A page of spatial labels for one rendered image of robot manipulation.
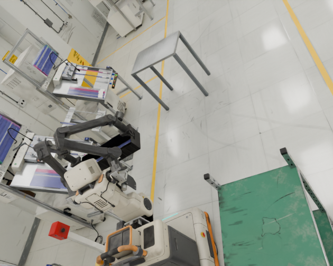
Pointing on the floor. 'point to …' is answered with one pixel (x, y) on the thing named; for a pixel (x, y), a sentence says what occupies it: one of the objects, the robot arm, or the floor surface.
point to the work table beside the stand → (153, 57)
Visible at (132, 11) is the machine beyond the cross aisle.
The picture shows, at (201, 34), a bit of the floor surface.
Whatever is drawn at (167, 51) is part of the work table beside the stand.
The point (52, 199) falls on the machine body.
